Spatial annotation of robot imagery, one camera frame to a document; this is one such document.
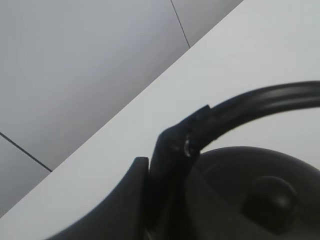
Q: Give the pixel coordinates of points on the black round teapot kettle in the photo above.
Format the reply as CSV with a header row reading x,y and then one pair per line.
x,y
233,193

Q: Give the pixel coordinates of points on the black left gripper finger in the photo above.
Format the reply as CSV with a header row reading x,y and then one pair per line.
x,y
120,216

